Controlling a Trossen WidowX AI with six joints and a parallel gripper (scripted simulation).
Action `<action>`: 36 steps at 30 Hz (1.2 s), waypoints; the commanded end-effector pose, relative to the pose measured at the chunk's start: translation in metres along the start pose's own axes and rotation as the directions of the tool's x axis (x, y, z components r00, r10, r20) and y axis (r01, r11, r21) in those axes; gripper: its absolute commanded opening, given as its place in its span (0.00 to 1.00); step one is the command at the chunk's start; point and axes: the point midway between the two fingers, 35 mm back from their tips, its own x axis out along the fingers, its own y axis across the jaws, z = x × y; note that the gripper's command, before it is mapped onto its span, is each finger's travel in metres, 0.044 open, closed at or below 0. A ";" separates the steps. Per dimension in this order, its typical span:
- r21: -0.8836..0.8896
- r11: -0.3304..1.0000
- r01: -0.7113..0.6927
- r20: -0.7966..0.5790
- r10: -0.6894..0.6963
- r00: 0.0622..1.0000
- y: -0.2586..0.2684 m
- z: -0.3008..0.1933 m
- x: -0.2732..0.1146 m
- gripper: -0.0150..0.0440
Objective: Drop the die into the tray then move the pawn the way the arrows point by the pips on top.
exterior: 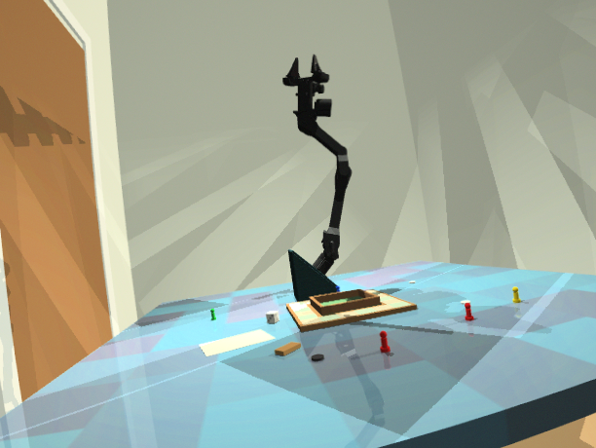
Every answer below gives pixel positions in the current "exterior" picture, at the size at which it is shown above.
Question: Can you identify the orange rectangular block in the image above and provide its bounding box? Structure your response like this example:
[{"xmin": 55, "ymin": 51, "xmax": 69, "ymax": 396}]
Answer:
[{"xmin": 275, "ymin": 342, "xmax": 301, "ymax": 355}]

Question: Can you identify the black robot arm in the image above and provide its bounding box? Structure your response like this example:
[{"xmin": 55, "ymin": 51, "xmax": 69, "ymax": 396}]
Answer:
[{"xmin": 293, "ymin": 98, "xmax": 352, "ymax": 275}]

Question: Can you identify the red game pawn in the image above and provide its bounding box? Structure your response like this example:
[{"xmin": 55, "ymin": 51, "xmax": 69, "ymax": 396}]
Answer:
[
  {"xmin": 380, "ymin": 331, "xmax": 390, "ymax": 353},
  {"xmin": 465, "ymin": 303, "xmax": 474, "ymax": 321}
]

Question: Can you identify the white die with black pips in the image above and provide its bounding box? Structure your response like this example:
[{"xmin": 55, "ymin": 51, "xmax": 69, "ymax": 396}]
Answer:
[{"xmin": 266, "ymin": 311, "xmax": 279, "ymax": 323}]

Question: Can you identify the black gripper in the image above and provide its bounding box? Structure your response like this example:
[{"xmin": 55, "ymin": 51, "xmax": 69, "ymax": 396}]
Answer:
[{"xmin": 282, "ymin": 55, "xmax": 329, "ymax": 99}]

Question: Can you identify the yellow game pawn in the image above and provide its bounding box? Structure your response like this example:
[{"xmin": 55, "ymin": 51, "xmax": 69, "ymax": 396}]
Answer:
[{"xmin": 512, "ymin": 286, "xmax": 521, "ymax": 303}]

